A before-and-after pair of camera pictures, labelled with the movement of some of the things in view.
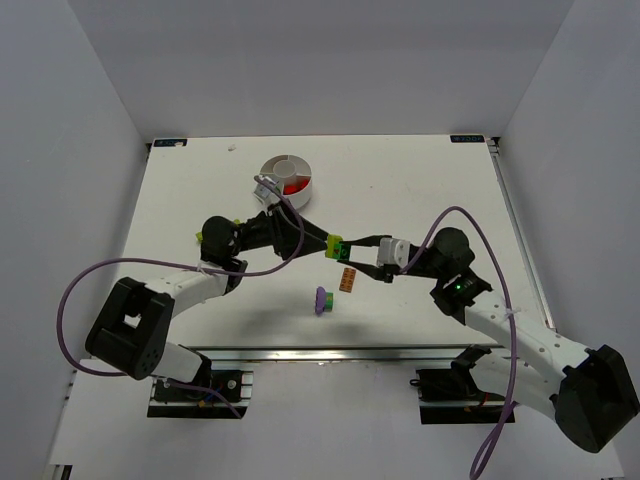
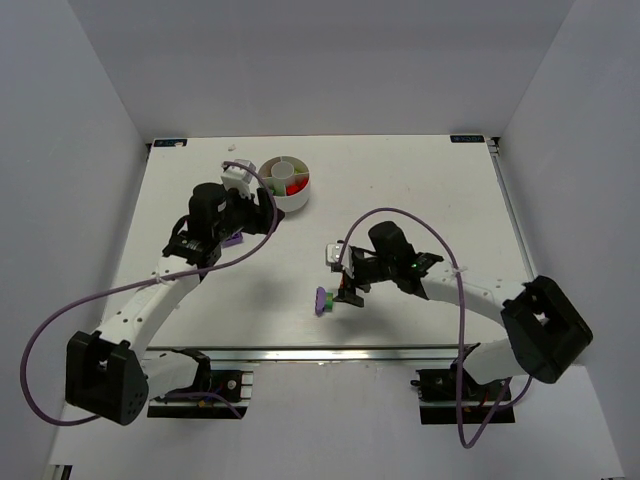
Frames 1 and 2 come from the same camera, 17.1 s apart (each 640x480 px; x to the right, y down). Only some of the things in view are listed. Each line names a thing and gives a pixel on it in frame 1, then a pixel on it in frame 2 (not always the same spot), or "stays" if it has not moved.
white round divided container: (293, 175) stays
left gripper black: (280, 233) to (257, 214)
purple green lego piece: (323, 300) stays
